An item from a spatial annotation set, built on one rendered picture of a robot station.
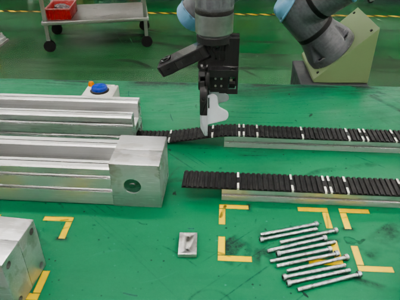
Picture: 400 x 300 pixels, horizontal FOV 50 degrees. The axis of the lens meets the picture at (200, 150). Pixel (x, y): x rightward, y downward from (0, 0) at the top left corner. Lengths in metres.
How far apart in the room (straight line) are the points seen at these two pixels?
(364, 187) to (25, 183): 0.62
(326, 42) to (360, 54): 0.10
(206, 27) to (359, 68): 0.63
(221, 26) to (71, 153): 0.38
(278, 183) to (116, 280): 0.34
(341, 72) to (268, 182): 0.61
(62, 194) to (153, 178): 0.18
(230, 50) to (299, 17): 0.44
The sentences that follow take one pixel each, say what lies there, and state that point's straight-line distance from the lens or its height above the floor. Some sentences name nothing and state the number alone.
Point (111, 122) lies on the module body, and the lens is 0.95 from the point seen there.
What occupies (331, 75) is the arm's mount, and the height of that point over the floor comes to 0.80.
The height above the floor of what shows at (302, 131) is 0.81.
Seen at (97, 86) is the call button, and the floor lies 0.85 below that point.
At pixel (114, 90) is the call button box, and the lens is 1.12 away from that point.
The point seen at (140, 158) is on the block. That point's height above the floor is 0.87.
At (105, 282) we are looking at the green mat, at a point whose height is 0.78.
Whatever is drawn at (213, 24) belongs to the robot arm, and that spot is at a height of 1.06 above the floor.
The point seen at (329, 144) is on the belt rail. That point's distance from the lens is 1.00.
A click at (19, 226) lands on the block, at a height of 0.87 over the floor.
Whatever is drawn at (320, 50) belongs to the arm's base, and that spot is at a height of 0.87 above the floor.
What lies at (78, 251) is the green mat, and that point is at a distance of 0.75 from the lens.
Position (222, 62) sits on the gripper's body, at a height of 0.98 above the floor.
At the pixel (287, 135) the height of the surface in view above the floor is 0.81.
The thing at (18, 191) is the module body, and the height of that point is 0.80.
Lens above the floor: 1.30
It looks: 33 degrees down
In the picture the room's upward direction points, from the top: straight up
